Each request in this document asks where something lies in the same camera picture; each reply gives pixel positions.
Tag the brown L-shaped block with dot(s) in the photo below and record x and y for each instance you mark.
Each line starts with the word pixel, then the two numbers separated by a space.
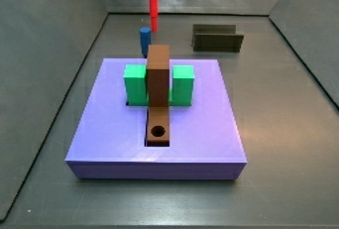
pixel 157 90

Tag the black bracket holder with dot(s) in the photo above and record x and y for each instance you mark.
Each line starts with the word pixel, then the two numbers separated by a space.
pixel 216 38

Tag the green block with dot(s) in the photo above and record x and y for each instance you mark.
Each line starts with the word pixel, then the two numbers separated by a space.
pixel 133 78
pixel 183 81

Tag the purple board base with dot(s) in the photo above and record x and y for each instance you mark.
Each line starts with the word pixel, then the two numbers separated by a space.
pixel 204 150

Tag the left green block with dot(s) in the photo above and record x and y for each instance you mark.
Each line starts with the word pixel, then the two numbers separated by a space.
pixel 133 78

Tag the red peg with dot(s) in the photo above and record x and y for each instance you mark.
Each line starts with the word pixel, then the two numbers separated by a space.
pixel 152 6

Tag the blue peg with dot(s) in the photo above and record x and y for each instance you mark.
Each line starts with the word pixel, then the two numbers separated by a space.
pixel 144 33

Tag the right green block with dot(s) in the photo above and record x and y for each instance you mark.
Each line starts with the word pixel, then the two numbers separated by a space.
pixel 183 81

